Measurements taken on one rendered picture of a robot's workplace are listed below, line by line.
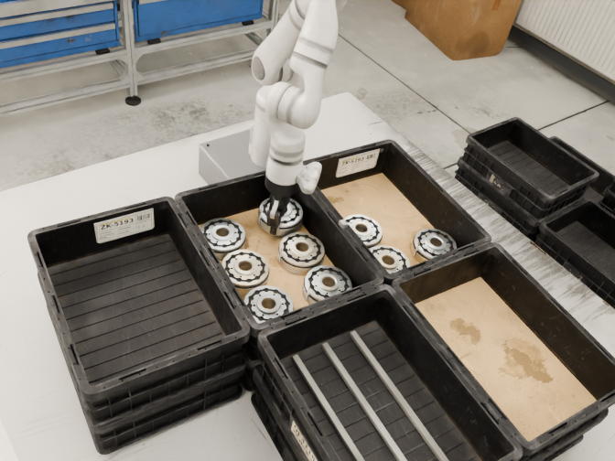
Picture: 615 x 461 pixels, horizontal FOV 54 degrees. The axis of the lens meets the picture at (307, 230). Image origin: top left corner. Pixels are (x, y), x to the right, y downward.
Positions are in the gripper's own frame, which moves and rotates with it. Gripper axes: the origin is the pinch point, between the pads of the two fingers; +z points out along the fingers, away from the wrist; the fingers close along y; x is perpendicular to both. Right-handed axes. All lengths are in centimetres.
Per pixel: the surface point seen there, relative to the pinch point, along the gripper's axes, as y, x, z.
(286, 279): 12.1, 6.1, 4.3
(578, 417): 33, 63, -5
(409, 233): -12.5, 30.4, 4.4
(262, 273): 14.9, 1.1, 1.5
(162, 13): -161, -99, 42
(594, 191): -132, 113, 60
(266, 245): 4.0, -0.9, 4.3
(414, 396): 31.7, 36.7, 4.7
